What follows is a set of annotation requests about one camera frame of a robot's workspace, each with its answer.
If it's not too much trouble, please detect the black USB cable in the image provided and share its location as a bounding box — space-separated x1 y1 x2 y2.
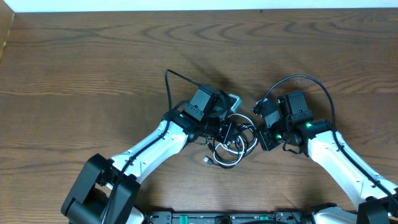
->
203 121 259 170

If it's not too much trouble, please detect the white USB cable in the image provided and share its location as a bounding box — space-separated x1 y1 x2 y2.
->
213 113 259 167

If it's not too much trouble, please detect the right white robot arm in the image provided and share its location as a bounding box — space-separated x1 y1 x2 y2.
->
257 119 397 223

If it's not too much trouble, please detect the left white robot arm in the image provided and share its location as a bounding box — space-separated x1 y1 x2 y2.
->
61 110 237 223

